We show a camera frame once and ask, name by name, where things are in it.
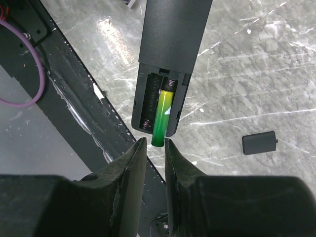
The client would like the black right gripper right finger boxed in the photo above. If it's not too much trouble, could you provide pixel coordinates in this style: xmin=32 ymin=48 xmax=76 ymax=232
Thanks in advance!
xmin=165 ymin=139 xmax=316 ymax=237

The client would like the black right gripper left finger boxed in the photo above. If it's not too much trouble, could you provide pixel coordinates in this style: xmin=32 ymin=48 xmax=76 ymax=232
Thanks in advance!
xmin=0 ymin=138 xmax=147 ymax=237

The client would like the black battery cover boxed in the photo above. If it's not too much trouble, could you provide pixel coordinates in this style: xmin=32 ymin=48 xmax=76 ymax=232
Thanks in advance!
xmin=241 ymin=131 xmax=278 ymax=155

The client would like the green battery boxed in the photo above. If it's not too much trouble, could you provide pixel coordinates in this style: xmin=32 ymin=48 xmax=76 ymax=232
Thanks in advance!
xmin=151 ymin=90 xmax=174 ymax=147

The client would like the black remote control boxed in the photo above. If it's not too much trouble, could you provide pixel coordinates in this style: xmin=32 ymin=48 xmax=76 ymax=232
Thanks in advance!
xmin=131 ymin=0 xmax=212 ymax=137

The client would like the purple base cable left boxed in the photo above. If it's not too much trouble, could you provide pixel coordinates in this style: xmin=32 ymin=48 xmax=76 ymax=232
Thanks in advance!
xmin=0 ymin=19 xmax=46 ymax=108

